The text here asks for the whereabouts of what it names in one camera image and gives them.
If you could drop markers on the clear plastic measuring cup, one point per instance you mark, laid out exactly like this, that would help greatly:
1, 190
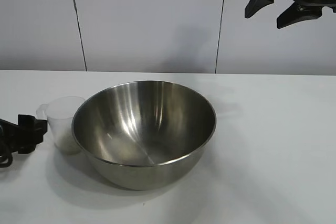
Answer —
59, 119

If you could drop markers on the stainless steel mixing bowl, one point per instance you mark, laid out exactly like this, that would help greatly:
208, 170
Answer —
144, 129

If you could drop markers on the white rice grains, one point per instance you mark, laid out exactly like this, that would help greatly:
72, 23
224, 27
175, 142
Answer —
67, 146

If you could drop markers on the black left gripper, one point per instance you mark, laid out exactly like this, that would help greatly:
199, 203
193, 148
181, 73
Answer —
8, 134

